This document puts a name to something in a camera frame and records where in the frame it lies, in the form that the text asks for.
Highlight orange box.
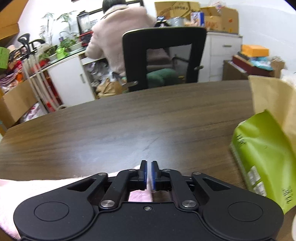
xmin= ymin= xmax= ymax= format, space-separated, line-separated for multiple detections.
xmin=241 ymin=45 xmax=269 ymax=57

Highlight cardboard box on cabinet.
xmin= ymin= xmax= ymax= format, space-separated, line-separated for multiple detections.
xmin=200 ymin=6 xmax=239 ymax=34

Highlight white drawer cabinet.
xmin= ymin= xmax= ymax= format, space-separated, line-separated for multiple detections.
xmin=198 ymin=32 xmax=243 ymax=82

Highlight red small appliance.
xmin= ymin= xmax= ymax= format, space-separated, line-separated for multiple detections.
xmin=79 ymin=31 xmax=93 ymax=47

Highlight brown paper bag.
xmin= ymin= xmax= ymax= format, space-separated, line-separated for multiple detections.
xmin=248 ymin=75 xmax=296 ymax=142

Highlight white desk cabinet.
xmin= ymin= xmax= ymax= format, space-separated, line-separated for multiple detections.
xmin=42 ymin=51 xmax=104 ymax=107

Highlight green package bag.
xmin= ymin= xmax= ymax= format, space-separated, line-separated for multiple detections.
xmin=230 ymin=110 xmax=295 ymax=213

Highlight pink terry towel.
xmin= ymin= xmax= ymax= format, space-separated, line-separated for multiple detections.
xmin=0 ymin=174 xmax=154 ymax=240

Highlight person in pink jacket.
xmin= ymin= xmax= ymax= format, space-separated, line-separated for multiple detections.
xmin=86 ymin=1 xmax=157 ymax=76

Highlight black office chair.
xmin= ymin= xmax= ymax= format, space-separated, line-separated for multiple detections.
xmin=122 ymin=27 xmax=207 ymax=92

